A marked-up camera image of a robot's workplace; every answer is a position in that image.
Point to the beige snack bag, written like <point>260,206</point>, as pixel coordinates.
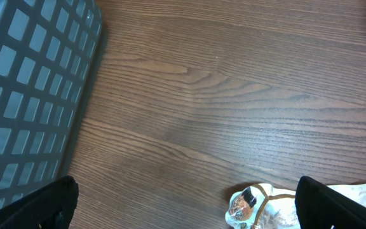
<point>264,206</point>

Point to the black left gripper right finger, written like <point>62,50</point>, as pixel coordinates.
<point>319,206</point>

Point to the grey plastic mesh basket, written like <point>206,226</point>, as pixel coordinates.
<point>50,52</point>

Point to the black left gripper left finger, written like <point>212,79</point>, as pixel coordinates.
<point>52,207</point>

